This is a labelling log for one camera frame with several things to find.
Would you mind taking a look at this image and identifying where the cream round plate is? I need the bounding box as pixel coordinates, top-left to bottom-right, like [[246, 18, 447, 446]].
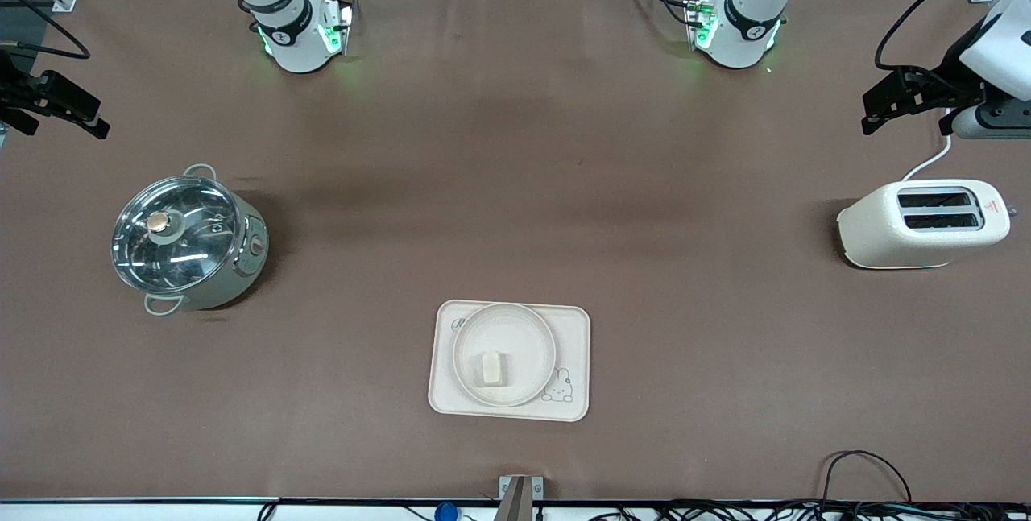
[[452, 303, 558, 409]]

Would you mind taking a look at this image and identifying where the white steamed bun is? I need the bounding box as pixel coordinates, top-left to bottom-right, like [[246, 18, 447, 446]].
[[481, 351, 515, 387]]

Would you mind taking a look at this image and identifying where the cream two-slot toaster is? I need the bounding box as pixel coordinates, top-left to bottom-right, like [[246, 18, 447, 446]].
[[836, 179, 1017, 271]]

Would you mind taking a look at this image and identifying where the glass pot lid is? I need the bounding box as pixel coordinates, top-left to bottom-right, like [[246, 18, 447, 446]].
[[111, 176, 243, 295]]

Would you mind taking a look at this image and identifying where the pale green electric pot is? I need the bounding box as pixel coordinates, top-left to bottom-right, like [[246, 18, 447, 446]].
[[111, 163, 270, 317]]

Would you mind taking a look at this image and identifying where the brown table cover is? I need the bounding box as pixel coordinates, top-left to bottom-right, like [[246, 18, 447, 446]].
[[0, 0, 1031, 503]]

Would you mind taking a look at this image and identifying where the cream rabbit print tray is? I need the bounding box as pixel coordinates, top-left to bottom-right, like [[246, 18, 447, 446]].
[[427, 300, 592, 424]]

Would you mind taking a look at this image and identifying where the white toaster power cord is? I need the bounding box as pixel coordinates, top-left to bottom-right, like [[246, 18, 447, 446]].
[[900, 109, 956, 183]]

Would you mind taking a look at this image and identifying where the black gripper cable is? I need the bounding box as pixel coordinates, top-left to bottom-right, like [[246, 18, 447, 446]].
[[874, 0, 1017, 72], [0, 0, 91, 61]]

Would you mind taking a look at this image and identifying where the black looped cable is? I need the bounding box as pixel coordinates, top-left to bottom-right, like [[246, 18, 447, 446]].
[[821, 449, 916, 506]]

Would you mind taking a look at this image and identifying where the black cable bundle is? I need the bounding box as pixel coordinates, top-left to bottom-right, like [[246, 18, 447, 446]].
[[584, 500, 1031, 521]]

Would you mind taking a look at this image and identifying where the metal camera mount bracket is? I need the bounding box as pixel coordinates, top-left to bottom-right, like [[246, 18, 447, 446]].
[[493, 475, 545, 521]]

